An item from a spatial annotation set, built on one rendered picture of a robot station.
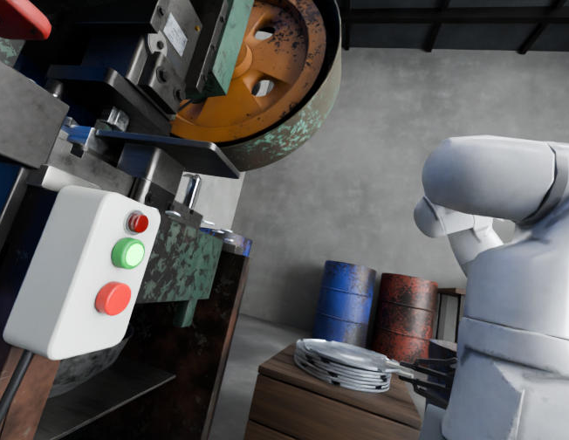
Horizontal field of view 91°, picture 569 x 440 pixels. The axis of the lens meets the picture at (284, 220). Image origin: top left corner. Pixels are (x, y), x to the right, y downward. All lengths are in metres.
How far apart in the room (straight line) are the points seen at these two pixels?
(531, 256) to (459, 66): 4.84
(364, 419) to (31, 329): 0.69
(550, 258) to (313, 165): 3.85
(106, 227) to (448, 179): 0.39
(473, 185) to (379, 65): 4.69
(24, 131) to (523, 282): 0.52
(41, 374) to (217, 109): 0.94
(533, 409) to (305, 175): 3.87
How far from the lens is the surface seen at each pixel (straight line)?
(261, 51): 1.22
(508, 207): 0.45
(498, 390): 0.41
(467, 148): 0.44
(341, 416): 0.82
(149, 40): 0.71
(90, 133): 0.65
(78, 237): 0.27
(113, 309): 0.29
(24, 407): 0.37
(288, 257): 3.85
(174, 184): 0.62
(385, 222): 3.91
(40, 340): 0.29
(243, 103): 1.10
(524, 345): 0.41
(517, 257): 0.42
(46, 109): 0.35
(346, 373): 0.85
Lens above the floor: 0.59
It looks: 11 degrees up
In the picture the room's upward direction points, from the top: 13 degrees clockwise
